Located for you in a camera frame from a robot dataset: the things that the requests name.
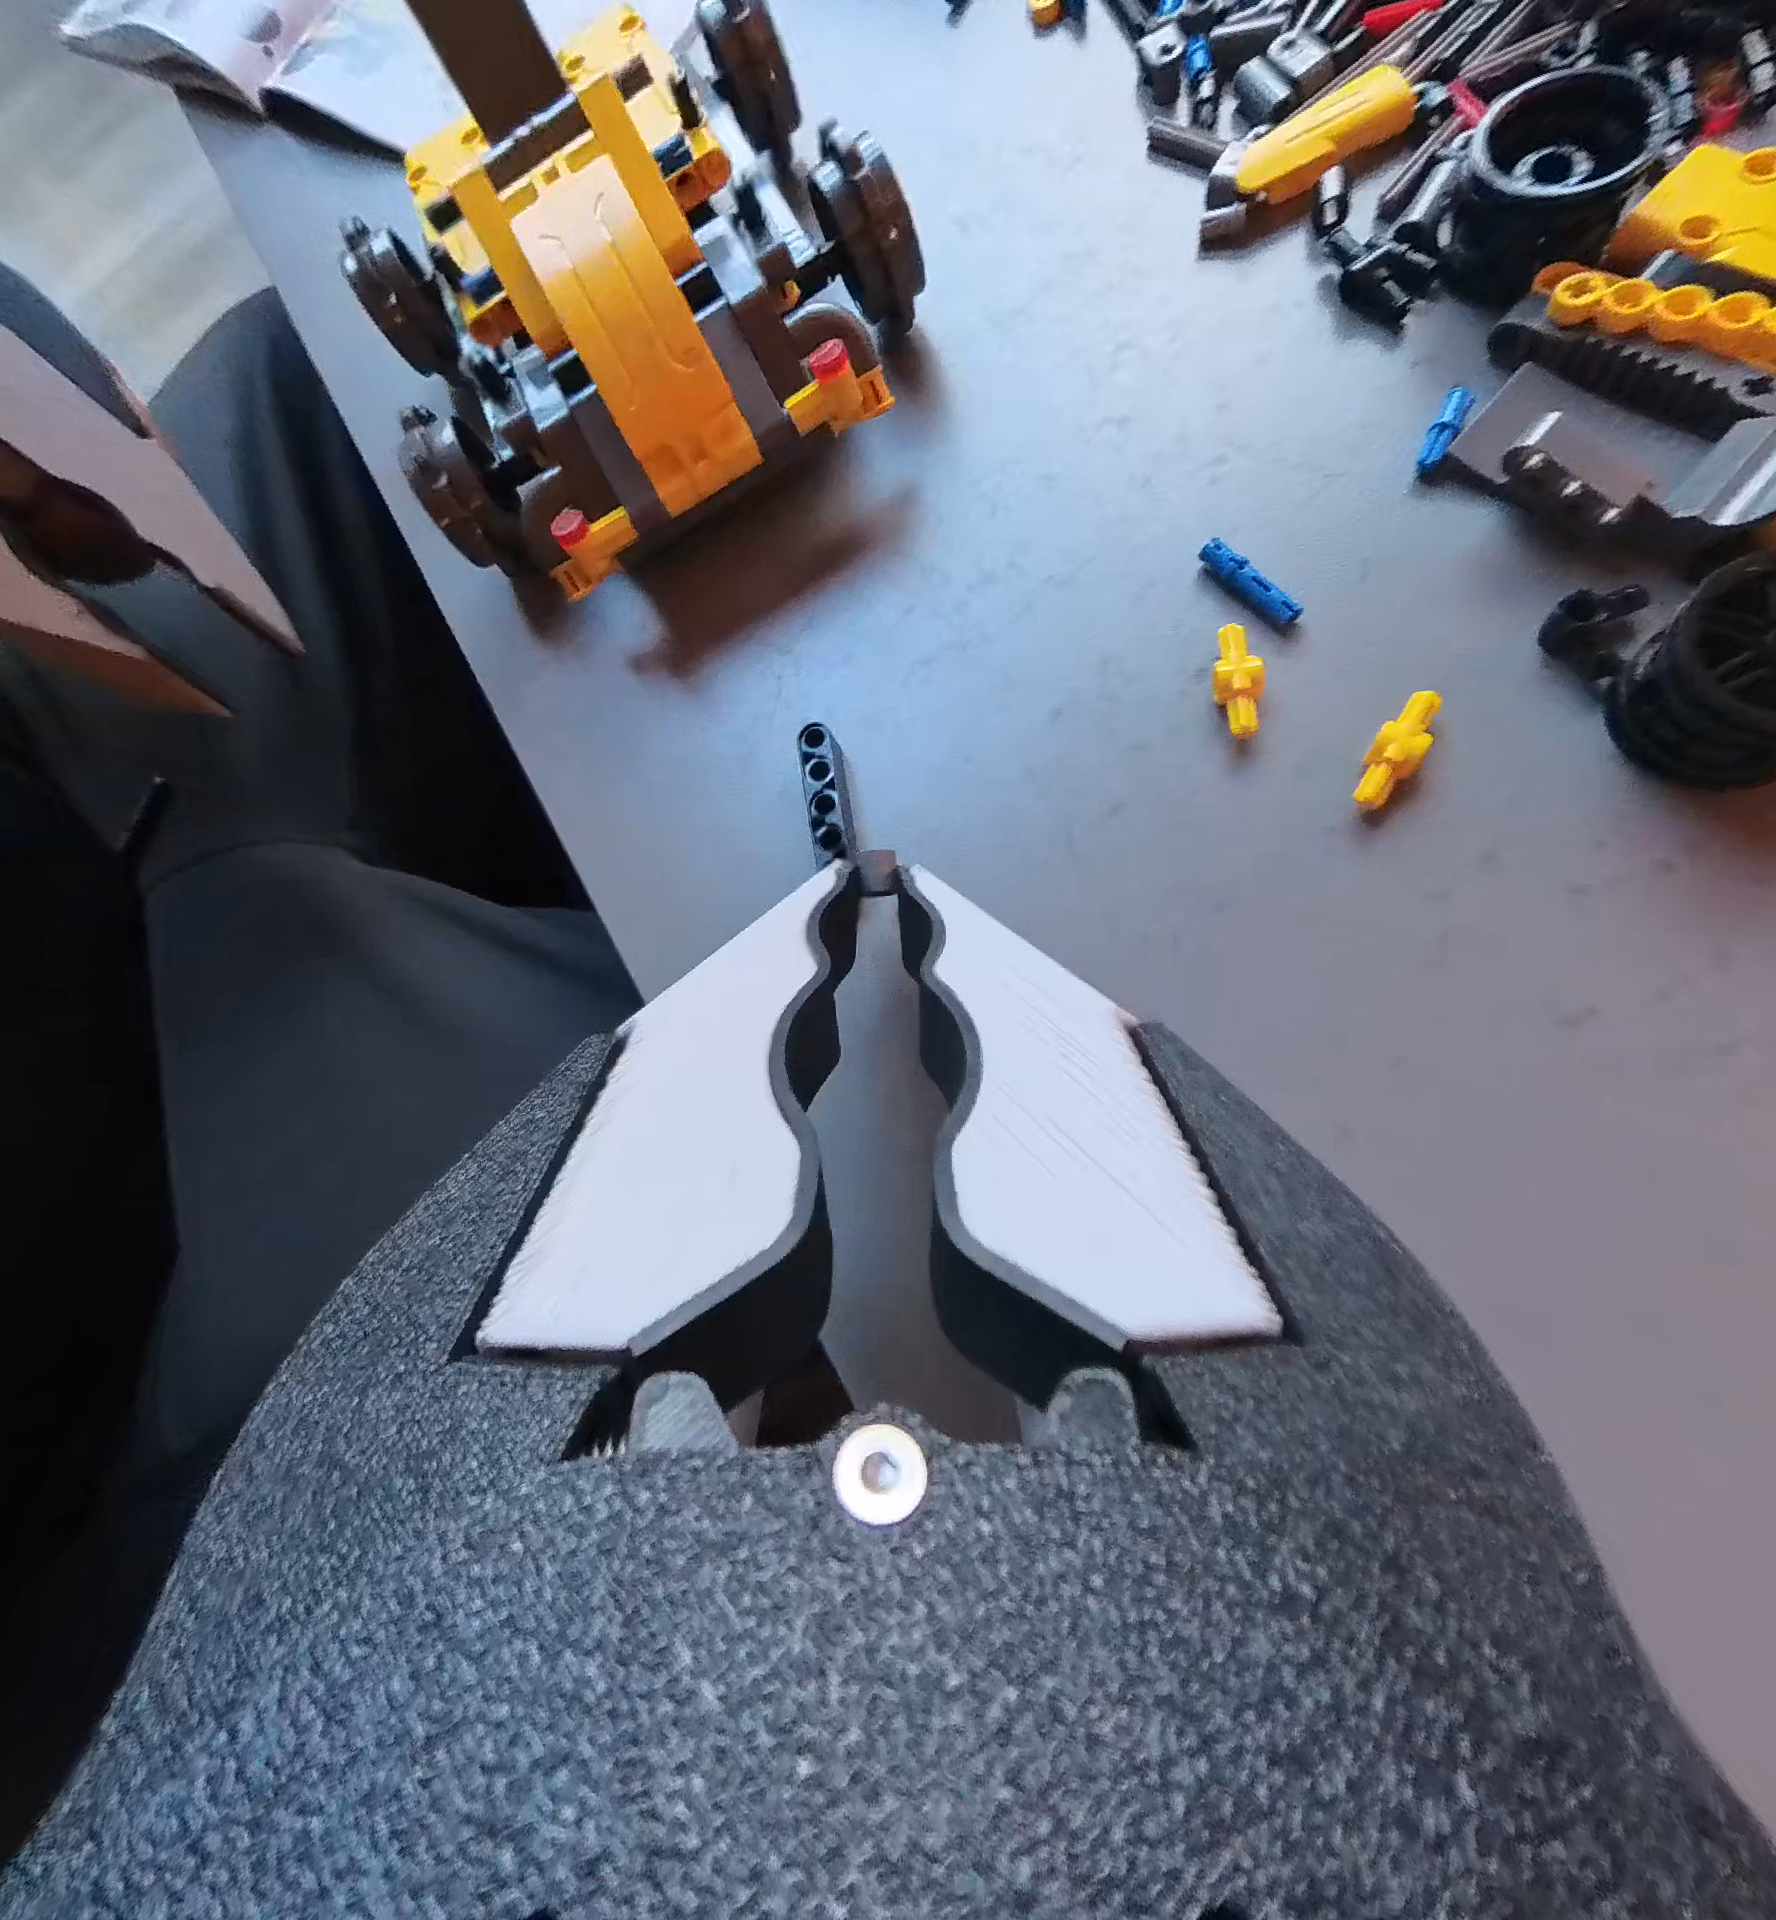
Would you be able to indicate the blue brick pin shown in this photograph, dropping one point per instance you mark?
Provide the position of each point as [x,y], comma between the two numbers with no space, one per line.
[1249,579]

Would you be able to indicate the pile of small brick pieces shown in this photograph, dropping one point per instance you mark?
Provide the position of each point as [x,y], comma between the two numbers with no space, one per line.
[1579,225]

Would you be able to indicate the grey desk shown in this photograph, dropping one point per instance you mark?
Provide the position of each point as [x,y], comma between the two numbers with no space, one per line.
[1052,750]

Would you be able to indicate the open instruction booklet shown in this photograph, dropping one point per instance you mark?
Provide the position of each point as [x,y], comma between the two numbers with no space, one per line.
[228,60]

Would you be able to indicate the person's legs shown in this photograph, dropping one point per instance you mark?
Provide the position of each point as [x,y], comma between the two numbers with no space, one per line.
[380,976]

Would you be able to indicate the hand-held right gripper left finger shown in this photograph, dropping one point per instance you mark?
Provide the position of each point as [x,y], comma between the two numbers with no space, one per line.
[663,1200]

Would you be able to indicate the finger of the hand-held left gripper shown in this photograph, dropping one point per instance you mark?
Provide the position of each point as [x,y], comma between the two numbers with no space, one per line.
[93,434]
[4,577]

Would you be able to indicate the yellow brick pin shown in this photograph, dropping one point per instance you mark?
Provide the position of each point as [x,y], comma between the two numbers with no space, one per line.
[1239,683]
[1396,750]

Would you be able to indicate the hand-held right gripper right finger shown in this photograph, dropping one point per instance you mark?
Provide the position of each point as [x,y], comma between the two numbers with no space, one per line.
[1097,1185]

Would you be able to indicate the yellow brick toy vehicle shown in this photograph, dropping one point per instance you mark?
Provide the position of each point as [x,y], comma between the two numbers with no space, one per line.
[604,271]

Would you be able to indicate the black brick beam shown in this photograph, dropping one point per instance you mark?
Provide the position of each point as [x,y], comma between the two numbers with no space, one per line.
[826,795]

